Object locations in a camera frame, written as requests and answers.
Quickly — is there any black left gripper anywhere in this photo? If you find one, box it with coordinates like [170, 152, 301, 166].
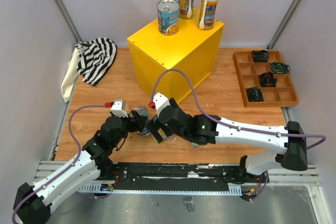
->
[111, 109, 146, 148]

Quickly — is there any gold tin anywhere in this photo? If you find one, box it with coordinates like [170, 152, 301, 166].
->
[156, 129, 173, 143]
[190, 142, 200, 148]

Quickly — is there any blue Progresso soup can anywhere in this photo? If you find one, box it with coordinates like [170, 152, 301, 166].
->
[157, 0, 180, 36]

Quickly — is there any yellow tall congee can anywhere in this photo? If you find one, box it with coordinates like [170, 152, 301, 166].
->
[198, 0, 219, 30]

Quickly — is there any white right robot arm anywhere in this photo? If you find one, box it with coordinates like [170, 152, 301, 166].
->
[148, 95, 308, 182]

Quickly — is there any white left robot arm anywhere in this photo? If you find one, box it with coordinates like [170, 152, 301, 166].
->
[12, 110, 148, 223]

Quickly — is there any black white striped cloth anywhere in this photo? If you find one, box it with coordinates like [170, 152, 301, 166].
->
[60, 38, 118, 103]

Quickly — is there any yellow cabinet box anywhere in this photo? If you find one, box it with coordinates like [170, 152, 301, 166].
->
[127, 8, 225, 103]

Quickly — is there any dark cloth roll front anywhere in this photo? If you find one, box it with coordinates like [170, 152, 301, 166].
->
[246, 87, 264, 102]

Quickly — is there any black cloth roll middle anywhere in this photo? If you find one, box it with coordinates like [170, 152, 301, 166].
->
[258, 72, 277, 88]

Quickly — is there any black cloth roll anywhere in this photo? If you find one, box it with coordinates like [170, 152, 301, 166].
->
[258, 72, 277, 88]
[251, 50, 269, 62]

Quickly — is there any black cloth roll back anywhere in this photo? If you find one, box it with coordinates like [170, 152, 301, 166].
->
[251, 50, 269, 62]

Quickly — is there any wooden compartment tray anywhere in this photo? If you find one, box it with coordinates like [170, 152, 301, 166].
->
[233, 50, 299, 108]

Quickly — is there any dark green patterned cloth roll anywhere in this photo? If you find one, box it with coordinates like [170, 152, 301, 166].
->
[270, 62, 290, 74]

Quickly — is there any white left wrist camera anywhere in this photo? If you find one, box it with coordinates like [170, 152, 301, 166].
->
[104, 99, 129, 118]

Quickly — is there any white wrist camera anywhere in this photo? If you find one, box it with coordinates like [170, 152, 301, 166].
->
[148, 92, 171, 116]
[104, 99, 129, 118]

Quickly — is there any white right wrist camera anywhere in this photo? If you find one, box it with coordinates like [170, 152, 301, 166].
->
[148, 92, 171, 116]

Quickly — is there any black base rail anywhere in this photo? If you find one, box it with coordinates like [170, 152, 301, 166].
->
[93, 163, 269, 200]

